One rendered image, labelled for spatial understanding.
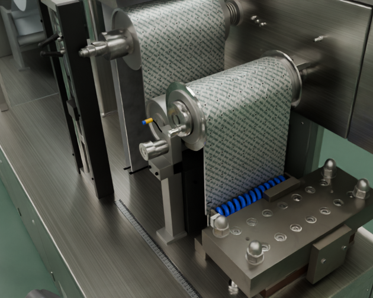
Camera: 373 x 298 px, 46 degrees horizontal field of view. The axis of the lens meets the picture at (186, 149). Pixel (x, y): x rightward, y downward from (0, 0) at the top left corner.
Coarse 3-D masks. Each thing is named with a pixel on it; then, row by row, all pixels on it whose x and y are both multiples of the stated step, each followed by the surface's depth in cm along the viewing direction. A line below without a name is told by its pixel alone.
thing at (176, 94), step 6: (288, 72) 94; (294, 84) 95; (174, 90) 88; (180, 90) 86; (294, 90) 96; (174, 96) 88; (180, 96) 86; (186, 96) 84; (168, 102) 92; (186, 102) 85; (192, 108) 84; (192, 114) 84; (198, 120) 84; (198, 126) 84; (192, 132) 87; (198, 132) 85; (186, 138) 90; (192, 138) 88; (198, 138) 87
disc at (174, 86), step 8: (168, 88) 90; (176, 88) 87; (184, 88) 84; (168, 96) 92; (192, 96) 83; (200, 112) 82; (200, 120) 84; (200, 136) 86; (184, 144) 93; (192, 144) 90; (200, 144) 87
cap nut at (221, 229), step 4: (220, 216) 89; (224, 216) 90; (216, 220) 90; (220, 220) 89; (224, 220) 89; (216, 224) 90; (220, 224) 89; (224, 224) 89; (228, 224) 91; (216, 228) 90; (220, 228) 90; (224, 228) 90; (228, 228) 90; (216, 232) 91; (220, 232) 90; (224, 232) 90; (228, 232) 91; (216, 236) 91; (220, 236) 91; (224, 236) 91
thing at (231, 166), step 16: (288, 112) 97; (256, 128) 93; (272, 128) 97; (224, 144) 90; (240, 144) 93; (256, 144) 96; (272, 144) 99; (208, 160) 90; (224, 160) 92; (240, 160) 95; (256, 160) 99; (272, 160) 102; (208, 176) 92; (224, 176) 95; (240, 176) 98; (256, 176) 102; (272, 176) 105; (208, 192) 94; (224, 192) 98; (240, 192) 101; (208, 208) 97
